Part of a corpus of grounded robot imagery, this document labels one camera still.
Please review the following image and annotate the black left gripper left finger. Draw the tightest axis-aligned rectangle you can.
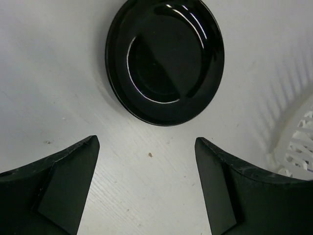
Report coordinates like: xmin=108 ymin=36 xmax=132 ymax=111
xmin=0 ymin=136 xmax=99 ymax=235

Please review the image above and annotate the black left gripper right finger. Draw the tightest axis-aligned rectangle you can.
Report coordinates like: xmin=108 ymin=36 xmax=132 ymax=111
xmin=195 ymin=138 xmax=313 ymax=235

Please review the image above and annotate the black round plate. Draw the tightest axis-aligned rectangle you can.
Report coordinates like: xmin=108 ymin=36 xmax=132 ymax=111
xmin=105 ymin=0 xmax=225 ymax=126

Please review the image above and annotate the white plastic dish basket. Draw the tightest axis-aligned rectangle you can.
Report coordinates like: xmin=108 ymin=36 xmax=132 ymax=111
xmin=266 ymin=94 xmax=313 ymax=181

